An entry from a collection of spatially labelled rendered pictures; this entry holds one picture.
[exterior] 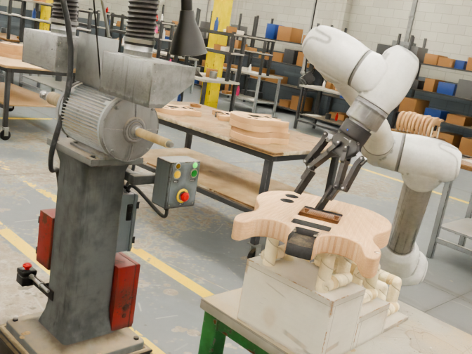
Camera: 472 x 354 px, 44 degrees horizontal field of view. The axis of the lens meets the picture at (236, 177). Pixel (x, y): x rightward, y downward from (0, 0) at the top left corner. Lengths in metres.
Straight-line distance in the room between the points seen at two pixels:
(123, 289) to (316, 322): 1.36
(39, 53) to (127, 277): 1.01
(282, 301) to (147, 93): 0.81
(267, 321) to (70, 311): 1.22
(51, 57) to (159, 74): 0.69
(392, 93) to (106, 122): 1.10
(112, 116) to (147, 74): 0.33
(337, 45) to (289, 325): 0.69
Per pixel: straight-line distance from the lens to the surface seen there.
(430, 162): 1.96
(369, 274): 1.25
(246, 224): 1.30
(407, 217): 2.18
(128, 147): 2.22
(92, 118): 2.23
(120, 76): 2.01
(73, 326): 2.59
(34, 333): 2.71
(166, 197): 2.39
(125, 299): 2.66
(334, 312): 1.40
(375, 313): 1.60
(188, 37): 2.06
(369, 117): 1.45
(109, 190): 2.42
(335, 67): 1.48
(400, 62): 1.45
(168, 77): 1.90
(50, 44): 2.47
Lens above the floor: 1.65
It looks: 14 degrees down
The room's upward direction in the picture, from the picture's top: 9 degrees clockwise
